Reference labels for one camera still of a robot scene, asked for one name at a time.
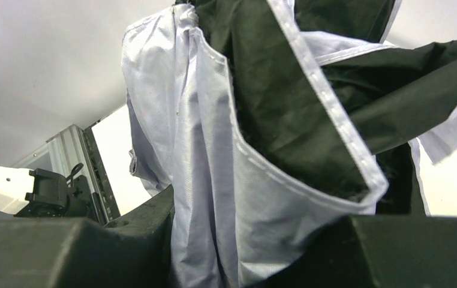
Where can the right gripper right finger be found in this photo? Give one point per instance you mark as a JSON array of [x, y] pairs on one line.
[[376, 251]]

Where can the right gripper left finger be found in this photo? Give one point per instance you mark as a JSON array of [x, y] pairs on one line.
[[130, 251]]

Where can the lilac folding umbrella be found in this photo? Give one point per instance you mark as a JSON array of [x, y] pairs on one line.
[[270, 119]]

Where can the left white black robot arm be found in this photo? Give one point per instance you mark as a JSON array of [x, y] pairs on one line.
[[22, 190]]

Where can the aluminium frame rail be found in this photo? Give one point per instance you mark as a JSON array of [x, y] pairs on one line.
[[68, 148]]

